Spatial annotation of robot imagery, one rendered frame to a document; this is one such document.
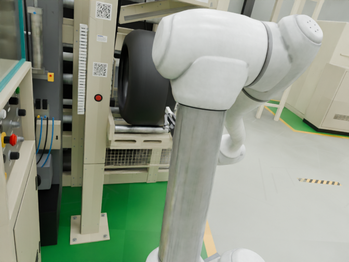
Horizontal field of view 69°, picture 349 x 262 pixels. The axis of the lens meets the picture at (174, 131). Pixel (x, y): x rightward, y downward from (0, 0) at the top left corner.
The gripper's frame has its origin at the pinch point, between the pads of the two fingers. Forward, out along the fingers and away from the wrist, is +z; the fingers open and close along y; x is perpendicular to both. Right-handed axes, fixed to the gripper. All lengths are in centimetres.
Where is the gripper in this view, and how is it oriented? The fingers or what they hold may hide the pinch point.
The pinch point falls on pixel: (168, 112)
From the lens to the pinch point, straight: 127.5
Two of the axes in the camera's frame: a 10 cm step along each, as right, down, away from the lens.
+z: -2.9, -5.7, 7.7
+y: -9.3, -0.2, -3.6
